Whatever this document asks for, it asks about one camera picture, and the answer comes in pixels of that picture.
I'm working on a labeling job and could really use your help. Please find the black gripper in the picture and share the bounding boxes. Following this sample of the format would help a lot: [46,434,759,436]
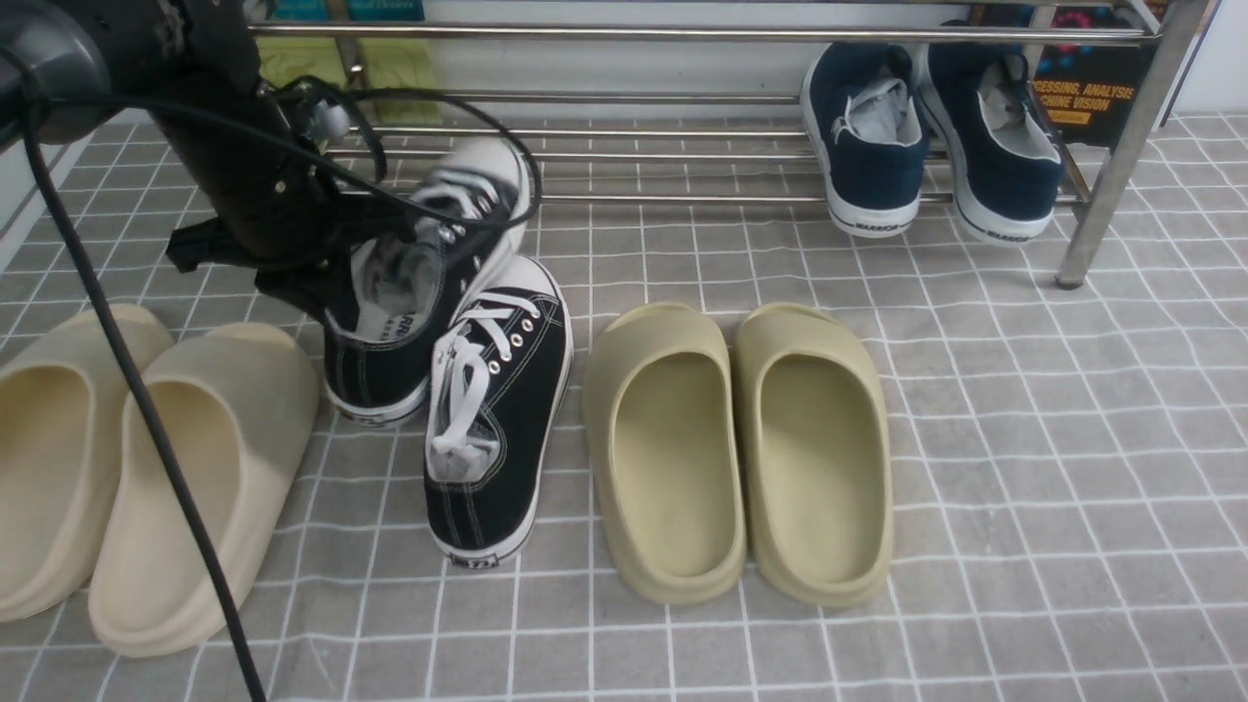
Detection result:
[152,74,407,324]

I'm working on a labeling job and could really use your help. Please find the black canvas sneaker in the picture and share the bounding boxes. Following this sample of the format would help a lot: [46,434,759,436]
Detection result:
[424,256,574,570]
[324,137,530,427]

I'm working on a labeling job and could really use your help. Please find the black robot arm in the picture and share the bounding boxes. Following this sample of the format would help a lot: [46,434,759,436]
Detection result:
[1,1,407,329]

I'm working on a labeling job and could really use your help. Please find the steel shoe rack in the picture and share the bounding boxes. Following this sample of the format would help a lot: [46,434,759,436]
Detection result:
[253,1,1211,290]

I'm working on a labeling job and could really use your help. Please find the cream slipper right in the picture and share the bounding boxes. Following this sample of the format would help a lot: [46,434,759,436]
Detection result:
[89,324,321,657]

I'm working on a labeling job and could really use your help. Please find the cream slipper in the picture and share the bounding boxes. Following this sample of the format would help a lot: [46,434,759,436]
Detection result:
[89,324,321,657]
[1,311,130,622]

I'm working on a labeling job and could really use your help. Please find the yellow-green box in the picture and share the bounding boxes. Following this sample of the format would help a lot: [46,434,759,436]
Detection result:
[255,37,443,126]

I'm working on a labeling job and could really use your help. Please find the cream slipper left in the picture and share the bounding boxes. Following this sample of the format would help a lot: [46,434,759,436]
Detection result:
[1,311,130,622]

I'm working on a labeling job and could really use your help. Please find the olive green slipper left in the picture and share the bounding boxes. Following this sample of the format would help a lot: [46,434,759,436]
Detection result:
[582,302,746,605]

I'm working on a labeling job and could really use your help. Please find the olive green slipper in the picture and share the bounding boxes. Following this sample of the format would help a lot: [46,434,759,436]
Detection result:
[582,302,746,605]
[733,302,894,608]

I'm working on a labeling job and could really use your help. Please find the olive green slipper right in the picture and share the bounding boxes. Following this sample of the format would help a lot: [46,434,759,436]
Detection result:
[733,302,894,608]

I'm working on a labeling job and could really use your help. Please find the navy sneaker left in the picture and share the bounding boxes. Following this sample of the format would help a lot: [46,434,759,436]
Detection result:
[799,42,930,239]

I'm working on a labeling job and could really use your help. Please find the navy sneaker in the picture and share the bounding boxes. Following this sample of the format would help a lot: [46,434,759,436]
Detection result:
[799,42,930,239]
[911,42,1065,249]

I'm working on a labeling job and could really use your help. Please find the navy sneaker right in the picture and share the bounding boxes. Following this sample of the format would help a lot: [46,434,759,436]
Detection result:
[911,42,1065,249]

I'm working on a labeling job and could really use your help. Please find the dark printed book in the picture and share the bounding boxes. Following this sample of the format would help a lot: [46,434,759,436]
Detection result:
[970,4,1157,147]

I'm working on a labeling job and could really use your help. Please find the grey checkered floor cloth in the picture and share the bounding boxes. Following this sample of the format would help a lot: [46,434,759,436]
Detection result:
[0,114,1248,702]

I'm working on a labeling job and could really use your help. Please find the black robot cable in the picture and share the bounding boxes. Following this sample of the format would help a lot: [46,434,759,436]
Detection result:
[0,44,544,702]

